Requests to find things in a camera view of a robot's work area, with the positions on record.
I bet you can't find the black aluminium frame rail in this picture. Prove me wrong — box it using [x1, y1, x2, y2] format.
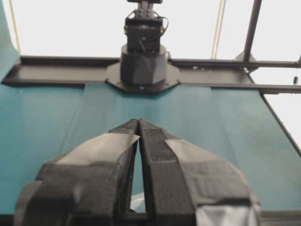
[2, 56, 301, 95]

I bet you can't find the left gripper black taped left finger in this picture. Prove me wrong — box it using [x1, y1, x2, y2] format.
[13, 119, 139, 226]

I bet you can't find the black frame upright post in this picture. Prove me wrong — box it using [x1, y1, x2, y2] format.
[243, 0, 262, 62]

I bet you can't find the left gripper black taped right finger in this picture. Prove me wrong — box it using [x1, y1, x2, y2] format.
[138, 119, 260, 226]

